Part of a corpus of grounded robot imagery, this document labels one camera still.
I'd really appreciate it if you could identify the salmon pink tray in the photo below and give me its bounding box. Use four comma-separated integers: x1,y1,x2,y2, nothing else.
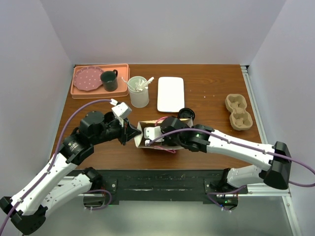
70,64,130,99

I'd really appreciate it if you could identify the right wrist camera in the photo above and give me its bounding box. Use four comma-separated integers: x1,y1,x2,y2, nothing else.
144,126,162,146

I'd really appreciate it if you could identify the pink polka dot plate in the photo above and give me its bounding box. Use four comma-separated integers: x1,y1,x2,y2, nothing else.
73,66,104,92

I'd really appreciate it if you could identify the pink cakes paper bag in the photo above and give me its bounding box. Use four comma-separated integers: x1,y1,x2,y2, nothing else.
134,117,183,153

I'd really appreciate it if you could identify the white rectangular plate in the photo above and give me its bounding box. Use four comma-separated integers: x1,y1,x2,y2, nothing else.
157,77,185,113

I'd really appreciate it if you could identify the black mounting base rail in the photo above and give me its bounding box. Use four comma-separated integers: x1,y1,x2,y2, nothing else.
73,169,249,206

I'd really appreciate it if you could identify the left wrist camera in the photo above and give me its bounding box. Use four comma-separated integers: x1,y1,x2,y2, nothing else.
112,102,132,124

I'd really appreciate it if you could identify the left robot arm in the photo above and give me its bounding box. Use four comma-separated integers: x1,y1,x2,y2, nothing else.
0,111,141,236

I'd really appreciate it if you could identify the cardboard cup carrier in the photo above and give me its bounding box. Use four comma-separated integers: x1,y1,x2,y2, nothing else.
225,94,253,131

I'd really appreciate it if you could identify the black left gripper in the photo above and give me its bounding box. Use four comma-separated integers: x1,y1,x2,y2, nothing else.
92,116,142,145

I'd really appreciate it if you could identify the dark green mug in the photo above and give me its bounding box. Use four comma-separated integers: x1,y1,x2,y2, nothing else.
100,69,118,92

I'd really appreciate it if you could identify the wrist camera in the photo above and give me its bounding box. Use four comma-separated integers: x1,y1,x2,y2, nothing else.
112,102,132,124
144,126,162,146

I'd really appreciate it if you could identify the frosted white utensil cup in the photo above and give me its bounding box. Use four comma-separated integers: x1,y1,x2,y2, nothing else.
128,89,149,108

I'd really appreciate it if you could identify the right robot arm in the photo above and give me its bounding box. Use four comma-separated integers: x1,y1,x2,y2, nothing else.
160,116,291,193

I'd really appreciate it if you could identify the wrapped white utensil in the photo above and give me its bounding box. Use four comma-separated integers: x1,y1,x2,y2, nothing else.
121,76,154,91

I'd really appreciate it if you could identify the aluminium frame rail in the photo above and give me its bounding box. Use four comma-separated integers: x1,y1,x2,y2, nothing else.
242,65,303,236

